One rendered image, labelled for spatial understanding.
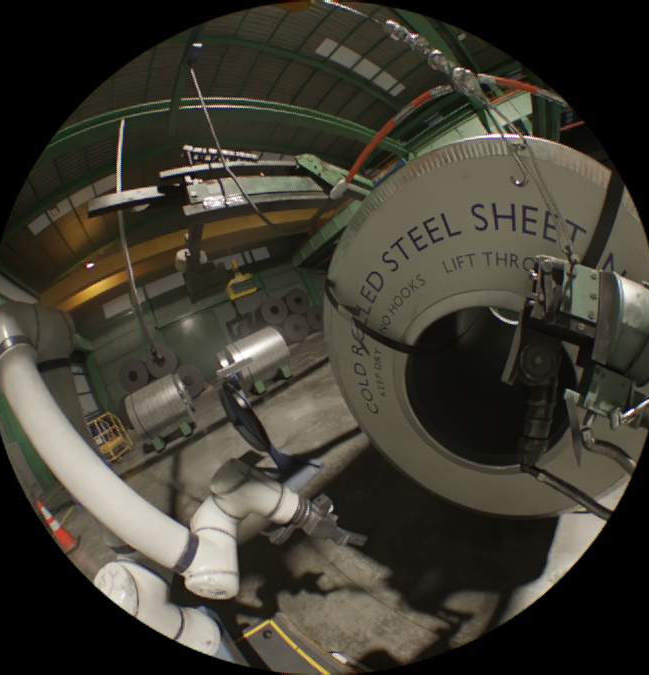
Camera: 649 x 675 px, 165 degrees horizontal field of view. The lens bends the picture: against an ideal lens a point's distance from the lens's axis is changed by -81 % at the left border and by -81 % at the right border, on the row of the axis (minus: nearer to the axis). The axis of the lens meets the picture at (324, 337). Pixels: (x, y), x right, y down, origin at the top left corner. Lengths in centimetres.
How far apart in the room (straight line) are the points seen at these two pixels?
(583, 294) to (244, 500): 63
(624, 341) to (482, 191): 34
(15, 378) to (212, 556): 41
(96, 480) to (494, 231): 76
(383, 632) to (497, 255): 128
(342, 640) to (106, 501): 104
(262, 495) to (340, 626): 91
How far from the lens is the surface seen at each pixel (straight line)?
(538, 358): 37
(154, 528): 40
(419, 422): 78
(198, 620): 75
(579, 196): 50
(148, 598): 65
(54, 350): 59
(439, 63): 46
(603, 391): 38
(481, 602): 115
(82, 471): 40
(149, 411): 505
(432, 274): 52
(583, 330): 37
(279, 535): 53
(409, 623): 116
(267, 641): 99
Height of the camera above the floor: 114
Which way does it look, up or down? 6 degrees down
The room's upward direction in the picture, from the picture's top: 24 degrees counter-clockwise
